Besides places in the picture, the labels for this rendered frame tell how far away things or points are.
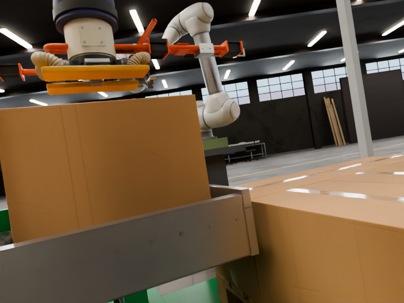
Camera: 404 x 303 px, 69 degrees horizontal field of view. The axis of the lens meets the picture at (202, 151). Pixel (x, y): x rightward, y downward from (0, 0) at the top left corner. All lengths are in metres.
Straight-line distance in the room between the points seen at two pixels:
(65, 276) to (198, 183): 0.48
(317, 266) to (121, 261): 0.52
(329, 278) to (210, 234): 0.33
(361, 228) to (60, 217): 0.79
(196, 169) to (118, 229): 0.35
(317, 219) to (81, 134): 0.71
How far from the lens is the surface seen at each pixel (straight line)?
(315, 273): 0.92
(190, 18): 1.92
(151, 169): 0.96
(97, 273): 0.84
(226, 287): 1.49
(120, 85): 1.25
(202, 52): 1.31
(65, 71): 1.04
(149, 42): 1.24
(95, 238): 0.82
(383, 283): 0.77
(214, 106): 1.84
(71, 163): 0.95
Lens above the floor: 0.75
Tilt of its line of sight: level
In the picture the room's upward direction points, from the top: 9 degrees counter-clockwise
